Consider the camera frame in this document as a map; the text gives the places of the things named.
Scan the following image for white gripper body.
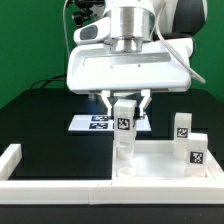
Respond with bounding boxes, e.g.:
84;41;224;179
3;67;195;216
67;41;191;94

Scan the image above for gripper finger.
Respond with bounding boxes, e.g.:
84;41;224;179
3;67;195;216
139;89;151;119
101;90;114;119

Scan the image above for white square table top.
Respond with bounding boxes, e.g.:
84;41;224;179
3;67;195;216
112;140;219;180

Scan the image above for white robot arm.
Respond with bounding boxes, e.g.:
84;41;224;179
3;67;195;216
67;0;207;118

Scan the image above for white U-shaped obstacle fence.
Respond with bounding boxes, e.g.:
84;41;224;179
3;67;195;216
0;144;224;205

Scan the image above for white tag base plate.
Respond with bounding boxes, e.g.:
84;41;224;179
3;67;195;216
68;115;151;131

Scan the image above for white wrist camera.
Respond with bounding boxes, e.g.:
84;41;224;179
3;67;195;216
73;17;110;45

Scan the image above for black cables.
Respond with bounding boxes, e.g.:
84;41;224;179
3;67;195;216
29;74;69;90

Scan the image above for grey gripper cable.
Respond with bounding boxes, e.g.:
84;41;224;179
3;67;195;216
153;0;207;84

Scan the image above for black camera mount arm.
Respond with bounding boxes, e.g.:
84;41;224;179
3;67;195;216
72;0;105;28

